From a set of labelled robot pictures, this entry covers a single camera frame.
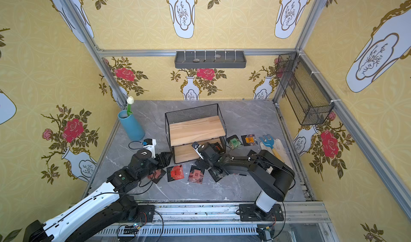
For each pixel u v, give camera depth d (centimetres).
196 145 78
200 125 89
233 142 98
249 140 100
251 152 94
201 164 81
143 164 60
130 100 81
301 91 79
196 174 86
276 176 46
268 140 98
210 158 69
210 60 92
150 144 72
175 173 86
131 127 90
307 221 76
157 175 85
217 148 94
